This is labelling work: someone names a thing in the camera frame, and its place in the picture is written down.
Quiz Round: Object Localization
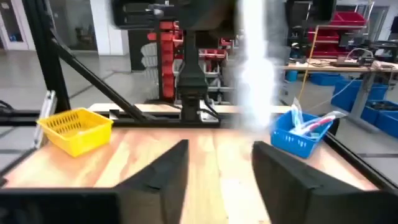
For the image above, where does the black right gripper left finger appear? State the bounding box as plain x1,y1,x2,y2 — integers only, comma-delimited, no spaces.
114,139,190,224

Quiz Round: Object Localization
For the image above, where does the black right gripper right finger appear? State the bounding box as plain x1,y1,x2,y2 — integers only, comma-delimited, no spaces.
251,141,364,224

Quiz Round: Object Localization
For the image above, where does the green white toothbrush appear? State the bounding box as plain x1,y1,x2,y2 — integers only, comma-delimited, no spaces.
289,96,307,136

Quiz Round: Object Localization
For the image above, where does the red white toothbrush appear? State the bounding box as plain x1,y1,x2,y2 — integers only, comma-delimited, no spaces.
292,110,348,138

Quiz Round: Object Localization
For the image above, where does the blue plastic basket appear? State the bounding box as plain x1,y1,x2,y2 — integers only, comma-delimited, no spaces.
269,110,340,159

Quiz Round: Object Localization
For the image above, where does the yellow plastic basket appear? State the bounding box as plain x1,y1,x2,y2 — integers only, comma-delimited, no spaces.
36,107,114,158

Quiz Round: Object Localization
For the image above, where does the blue storage bin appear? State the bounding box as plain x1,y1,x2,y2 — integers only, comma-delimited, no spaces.
360,99,398,139
331,79,389,108
310,73,345,86

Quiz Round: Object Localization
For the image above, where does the wooden workbench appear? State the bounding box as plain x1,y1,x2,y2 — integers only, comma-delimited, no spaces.
278,57,398,125

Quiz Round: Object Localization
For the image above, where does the red bin shelf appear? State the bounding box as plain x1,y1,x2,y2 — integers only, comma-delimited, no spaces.
146,20,237,105

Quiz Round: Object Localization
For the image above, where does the red bin rack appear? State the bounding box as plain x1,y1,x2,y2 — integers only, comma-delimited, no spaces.
306,11,368,59

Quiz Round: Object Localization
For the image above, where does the thin yellow cable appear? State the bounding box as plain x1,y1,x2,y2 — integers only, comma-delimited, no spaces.
297,26,320,102

